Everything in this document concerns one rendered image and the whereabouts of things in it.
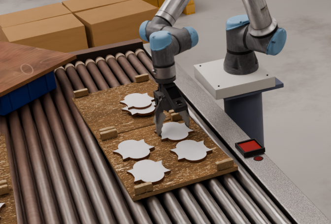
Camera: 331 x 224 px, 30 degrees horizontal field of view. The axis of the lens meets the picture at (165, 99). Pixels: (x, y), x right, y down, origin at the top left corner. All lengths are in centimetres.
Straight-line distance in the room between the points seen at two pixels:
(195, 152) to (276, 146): 194
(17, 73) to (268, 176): 120
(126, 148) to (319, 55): 338
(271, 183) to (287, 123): 231
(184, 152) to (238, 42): 71
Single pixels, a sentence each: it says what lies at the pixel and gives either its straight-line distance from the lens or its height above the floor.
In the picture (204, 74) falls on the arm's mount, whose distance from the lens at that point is 266.
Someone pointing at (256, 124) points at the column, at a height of 68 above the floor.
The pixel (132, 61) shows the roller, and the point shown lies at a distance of 292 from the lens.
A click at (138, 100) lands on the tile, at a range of 238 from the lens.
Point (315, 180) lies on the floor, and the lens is 360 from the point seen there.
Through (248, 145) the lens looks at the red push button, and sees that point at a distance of 207.
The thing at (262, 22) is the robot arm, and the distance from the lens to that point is 245.
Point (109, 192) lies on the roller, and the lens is 194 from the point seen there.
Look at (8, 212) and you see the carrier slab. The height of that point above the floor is 94.
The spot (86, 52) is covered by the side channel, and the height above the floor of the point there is 95.
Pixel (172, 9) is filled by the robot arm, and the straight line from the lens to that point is 223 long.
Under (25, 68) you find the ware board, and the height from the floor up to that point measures 104.
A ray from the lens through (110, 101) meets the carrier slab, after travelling 248.
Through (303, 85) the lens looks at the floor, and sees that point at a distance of 473.
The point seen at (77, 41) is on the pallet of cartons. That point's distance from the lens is 504.
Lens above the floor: 196
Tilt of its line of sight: 25 degrees down
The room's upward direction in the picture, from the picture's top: 7 degrees counter-clockwise
